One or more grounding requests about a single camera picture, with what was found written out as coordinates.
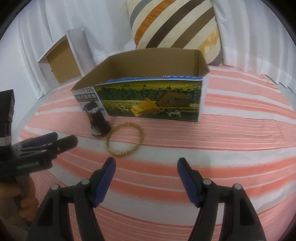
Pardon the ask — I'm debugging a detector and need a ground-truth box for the white curtain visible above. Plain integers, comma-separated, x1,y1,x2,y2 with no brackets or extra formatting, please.
14,1,295,97

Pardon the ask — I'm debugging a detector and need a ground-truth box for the black wristwatch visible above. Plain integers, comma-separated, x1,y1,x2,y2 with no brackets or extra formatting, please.
84,101,111,137

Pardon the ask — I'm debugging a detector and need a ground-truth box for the white open cardboard box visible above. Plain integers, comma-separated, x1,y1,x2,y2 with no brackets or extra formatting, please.
38,28,95,90

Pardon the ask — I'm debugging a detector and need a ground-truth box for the person left hand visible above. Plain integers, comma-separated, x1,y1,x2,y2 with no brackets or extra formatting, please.
1,177,39,222

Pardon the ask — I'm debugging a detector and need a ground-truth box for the printed cardboard box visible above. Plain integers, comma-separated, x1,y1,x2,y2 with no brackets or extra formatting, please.
71,48,209,122

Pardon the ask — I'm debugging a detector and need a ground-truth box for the gold chain bangle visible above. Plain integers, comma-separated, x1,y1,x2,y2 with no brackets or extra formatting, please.
105,122,144,157

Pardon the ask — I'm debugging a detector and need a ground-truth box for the pink white striped blanket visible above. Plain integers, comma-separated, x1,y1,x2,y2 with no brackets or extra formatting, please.
20,67,295,240

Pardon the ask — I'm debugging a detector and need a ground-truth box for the striped throw pillow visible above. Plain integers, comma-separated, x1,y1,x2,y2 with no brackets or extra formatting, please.
126,1,222,66

